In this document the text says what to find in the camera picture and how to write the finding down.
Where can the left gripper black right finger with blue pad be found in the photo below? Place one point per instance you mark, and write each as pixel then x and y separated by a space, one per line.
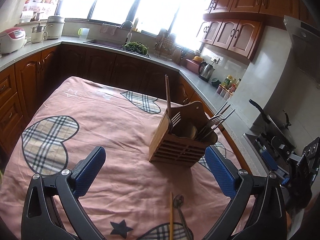
pixel 267 219

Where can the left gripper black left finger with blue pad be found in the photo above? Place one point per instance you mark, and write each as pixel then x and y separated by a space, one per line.
pixel 41 219

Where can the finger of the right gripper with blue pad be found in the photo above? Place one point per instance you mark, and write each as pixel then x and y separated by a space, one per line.
pixel 268 160

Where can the thin steel utensil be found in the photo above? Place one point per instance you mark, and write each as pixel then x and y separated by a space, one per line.
pixel 209 132

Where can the wooden chopstick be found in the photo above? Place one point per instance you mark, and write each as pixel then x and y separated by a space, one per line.
pixel 167 86
pixel 171 222

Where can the steel fork dark handle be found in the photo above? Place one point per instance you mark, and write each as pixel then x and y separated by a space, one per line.
pixel 175 120

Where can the black wok pan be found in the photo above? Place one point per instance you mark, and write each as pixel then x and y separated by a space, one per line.
pixel 275 128

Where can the condiment bottles group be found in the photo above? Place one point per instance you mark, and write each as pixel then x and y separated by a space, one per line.
pixel 227 88

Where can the wooden utensil holder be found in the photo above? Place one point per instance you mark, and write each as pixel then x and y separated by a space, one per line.
pixel 180 147

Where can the pink bedsheet tablecloth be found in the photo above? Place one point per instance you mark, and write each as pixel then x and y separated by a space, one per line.
pixel 129 198

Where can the steel spoon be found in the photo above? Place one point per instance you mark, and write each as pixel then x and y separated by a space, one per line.
pixel 177 203

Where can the stainless electric kettle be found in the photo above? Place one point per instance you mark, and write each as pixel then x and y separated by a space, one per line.
pixel 205 71

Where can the pink container box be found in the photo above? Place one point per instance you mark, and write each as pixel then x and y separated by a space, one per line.
pixel 193 65

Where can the steel range hood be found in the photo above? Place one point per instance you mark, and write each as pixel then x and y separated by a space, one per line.
pixel 305 45

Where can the dish drying rack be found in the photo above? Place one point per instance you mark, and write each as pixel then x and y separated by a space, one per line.
pixel 165 45

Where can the green vegetables in sink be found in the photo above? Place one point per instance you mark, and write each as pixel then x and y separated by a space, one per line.
pixel 136 47

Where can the chrome sink faucet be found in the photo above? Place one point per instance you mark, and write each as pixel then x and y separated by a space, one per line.
pixel 127 25

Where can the red white rice cooker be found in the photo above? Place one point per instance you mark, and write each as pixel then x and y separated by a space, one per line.
pixel 12 39

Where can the small white kettle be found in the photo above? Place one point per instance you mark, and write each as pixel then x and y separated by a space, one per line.
pixel 38 34

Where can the white rice cooker pot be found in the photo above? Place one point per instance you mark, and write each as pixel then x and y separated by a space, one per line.
pixel 54 27

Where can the upper wooden wall cabinets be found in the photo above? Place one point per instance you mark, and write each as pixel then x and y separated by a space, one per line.
pixel 238 25

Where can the green handled clear jug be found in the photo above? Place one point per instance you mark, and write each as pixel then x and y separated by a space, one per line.
pixel 83 33

